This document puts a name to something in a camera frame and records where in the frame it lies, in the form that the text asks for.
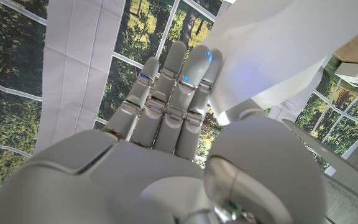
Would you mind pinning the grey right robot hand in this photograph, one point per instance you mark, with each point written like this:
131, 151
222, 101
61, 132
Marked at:
166, 174

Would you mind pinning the printed window backdrop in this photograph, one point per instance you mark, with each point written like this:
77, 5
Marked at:
73, 62

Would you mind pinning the white receipt paper strip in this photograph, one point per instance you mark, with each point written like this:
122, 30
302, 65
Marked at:
275, 46

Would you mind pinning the white outlet box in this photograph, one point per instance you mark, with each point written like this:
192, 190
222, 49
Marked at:
357, 76

